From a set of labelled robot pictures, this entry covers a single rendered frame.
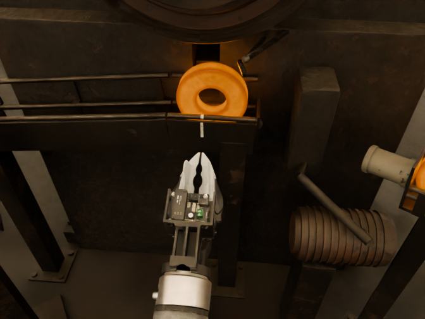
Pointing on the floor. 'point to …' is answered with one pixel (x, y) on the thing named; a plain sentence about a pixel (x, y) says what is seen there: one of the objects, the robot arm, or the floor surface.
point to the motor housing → (330, 254)
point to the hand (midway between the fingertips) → (200, 161)
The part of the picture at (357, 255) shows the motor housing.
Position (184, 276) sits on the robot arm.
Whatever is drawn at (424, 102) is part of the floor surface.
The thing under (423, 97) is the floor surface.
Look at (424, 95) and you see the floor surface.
